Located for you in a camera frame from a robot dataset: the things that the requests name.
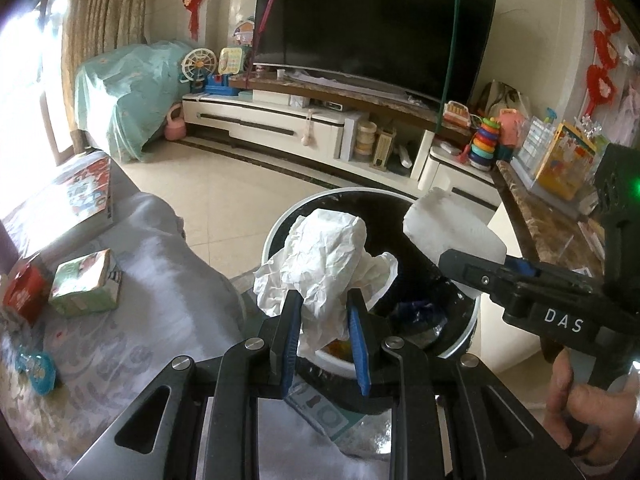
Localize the clear plastic drawer box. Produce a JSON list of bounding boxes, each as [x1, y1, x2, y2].
[[515, 115, 559, 181]]

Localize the house shaped toy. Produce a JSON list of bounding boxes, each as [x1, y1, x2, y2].
[[232, 17, 256, 49]]

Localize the pink pole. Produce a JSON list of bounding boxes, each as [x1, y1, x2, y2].
[[250, 0, 290, 92]]

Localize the ferris wheel toy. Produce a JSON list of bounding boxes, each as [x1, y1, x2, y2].
[[181, 49, 220, 94]]

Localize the white tissue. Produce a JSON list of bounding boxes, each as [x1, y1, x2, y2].
[[402, 187, 507, 264]]

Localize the marble counter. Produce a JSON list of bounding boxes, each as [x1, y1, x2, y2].
[[492, 160, 609, 281]]

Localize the round bamboo box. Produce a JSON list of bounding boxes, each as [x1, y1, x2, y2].
[[354, 121, 377, 161]]

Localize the green carton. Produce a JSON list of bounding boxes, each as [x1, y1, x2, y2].
[[49, 250, 123, 317]]

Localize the pink toy kettle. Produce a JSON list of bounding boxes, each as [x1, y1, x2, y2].
[[165, 105, 189, 142]]

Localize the teal cloth covered furniture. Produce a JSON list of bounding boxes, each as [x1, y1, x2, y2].
[[74, 40, 194, 164]]

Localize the red carton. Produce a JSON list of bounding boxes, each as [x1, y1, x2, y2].
[[2, 255, 51, 327]]

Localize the blue plastic wrapper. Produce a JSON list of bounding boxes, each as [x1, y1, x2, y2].
[[15, 350, 60, 392]]

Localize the person's right hand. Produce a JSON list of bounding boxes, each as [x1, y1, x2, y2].
[[544, 347, 640, 472]]

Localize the white waste bin black liner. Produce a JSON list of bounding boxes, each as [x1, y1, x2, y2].
[[262, 187, 482, 455]]

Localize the rainbow stacking ring toy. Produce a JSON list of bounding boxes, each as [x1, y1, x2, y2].
[[467, 116, 503, 169]]

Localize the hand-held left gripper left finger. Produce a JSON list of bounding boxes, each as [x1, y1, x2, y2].
[[67, 290, 305, 480]]

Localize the pink toy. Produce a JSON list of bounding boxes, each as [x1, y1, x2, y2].
[[495, 108, 526, 149]]

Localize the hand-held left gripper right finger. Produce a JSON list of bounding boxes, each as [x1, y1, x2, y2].
[[346, 290, 586, 480]]

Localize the black television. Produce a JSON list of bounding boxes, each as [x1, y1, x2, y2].
[[254, 0, 499, 107]]

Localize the orange snack wrapper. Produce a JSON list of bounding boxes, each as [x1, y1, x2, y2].
[[320, 341, 353, 362]]

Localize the beige curtain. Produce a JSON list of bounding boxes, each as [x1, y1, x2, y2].
[[61, 0, 152, 152]]

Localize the white television cabinet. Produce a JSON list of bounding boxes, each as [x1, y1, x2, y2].
[[181, 79, 502, 212]]

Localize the blue toy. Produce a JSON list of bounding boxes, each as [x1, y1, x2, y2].
[[206, 74, 240, 96]]

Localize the white bag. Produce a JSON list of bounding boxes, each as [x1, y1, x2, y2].
[[482, 80, 531, 122]]

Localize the yellow picture box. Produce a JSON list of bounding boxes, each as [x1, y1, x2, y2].
[[535, 121, 599, 200]]

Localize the red cover picture book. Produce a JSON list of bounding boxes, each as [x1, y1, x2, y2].
[[62, 157, 113, 222]]

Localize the white paper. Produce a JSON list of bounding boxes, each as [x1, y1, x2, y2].
[[252, 210, 399, 359]]

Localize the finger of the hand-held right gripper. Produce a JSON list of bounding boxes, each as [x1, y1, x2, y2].
[[504, 256, 608, 287], [439, 249, 536, 306]]

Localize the toy cash register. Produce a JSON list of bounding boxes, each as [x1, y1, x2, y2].
[[442, 101, 474, 134]]

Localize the green pole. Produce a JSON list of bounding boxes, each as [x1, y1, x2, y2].
[[434, 0, 461, 137]]

